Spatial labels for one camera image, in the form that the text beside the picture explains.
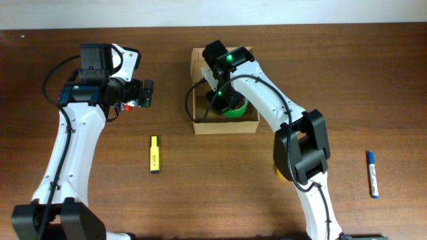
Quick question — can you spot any green tape roll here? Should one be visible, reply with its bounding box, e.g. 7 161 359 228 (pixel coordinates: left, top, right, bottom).
224 99 249 118

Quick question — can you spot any small yellow tape roll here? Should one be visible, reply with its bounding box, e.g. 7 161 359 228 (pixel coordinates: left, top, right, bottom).
276 169 287 180

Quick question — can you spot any yellow highlighter pen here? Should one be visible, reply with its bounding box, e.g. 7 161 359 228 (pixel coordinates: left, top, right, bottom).
149 136 160 174

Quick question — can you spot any blue white marker pen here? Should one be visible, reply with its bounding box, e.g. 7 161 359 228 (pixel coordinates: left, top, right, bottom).
367 151 379 199

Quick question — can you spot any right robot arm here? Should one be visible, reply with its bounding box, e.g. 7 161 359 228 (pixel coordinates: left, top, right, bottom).
202 40 343 239

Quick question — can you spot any red black stapler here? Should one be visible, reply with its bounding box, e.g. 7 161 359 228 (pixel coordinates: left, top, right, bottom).
114 103 132 113

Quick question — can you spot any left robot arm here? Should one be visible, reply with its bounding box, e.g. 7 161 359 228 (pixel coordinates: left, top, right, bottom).
11 43 153 239

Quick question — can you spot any brown cardboard box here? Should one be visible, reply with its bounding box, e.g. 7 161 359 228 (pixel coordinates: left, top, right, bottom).
189 48 260 135

